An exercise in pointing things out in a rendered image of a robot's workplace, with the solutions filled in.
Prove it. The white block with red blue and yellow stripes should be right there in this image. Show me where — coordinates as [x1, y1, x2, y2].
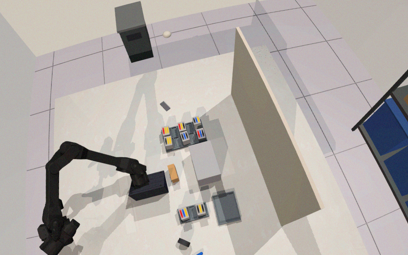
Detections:
[178, 206, 190, 221]

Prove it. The beige flat panel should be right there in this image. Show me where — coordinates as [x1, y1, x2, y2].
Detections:
[231, 27, 325, 226]

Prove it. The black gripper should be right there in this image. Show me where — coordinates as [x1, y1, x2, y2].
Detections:
[59, 199, 74, 246]

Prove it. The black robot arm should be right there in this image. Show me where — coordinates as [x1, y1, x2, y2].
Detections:
[37, 141, 149, 255]

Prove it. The orange rectangular block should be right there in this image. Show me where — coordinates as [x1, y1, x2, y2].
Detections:
[168, 164, 179, 183]

